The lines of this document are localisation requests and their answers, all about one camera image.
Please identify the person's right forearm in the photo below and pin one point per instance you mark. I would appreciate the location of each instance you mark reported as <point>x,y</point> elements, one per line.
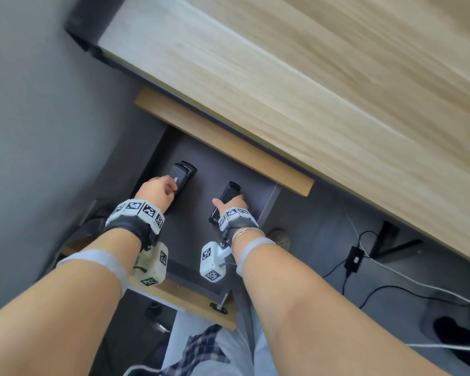
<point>309,309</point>

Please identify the black chair caster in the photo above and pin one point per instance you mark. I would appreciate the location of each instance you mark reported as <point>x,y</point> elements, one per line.
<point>156,315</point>

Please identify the wooden cabinet panel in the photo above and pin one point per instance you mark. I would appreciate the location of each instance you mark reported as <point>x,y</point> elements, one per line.
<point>227,142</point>

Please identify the black desk frame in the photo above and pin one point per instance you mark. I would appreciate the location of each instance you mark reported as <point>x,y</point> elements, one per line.
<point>84,25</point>

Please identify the black floor object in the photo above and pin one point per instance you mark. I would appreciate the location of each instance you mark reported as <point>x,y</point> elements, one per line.
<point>456,334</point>

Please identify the person's left hand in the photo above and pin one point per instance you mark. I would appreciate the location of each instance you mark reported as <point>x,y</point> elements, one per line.
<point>154,191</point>

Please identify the person's right hand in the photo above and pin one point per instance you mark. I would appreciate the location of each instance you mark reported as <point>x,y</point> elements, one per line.
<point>235,202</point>

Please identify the black marker wrist band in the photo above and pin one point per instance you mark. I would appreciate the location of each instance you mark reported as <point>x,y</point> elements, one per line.
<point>139,219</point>
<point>237,219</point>

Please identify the black phone with white label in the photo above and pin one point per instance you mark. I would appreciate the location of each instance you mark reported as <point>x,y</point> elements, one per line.
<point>180,176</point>

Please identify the black power adapter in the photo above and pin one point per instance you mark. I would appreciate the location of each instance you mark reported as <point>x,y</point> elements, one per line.
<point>353,260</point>

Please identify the white trousers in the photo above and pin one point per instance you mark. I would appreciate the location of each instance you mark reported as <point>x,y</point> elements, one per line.
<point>239,348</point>

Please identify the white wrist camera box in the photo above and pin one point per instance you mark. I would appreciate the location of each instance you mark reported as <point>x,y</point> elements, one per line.
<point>212,262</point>
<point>152,266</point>

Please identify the person's left forearm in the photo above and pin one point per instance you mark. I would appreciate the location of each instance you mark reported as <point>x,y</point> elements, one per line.
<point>58,313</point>

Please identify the grey drawer with wooden front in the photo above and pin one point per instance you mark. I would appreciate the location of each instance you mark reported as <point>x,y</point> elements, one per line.
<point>196,231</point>

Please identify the round grey floor disc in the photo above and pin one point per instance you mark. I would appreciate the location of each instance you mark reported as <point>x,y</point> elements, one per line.
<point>279,237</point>

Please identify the black slim phone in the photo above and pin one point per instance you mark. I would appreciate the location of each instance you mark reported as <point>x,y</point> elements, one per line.
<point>230,190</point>

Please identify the black desk leg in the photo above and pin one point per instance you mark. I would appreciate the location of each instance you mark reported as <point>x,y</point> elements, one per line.
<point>391,238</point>

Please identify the person's left fingers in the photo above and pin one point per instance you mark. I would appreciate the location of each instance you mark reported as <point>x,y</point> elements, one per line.
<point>172,185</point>

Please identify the person's right thumb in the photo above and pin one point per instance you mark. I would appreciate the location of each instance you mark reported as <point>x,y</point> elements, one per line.
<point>217,203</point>

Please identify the plaid shirt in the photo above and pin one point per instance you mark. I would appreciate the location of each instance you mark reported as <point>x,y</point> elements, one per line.
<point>199,350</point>

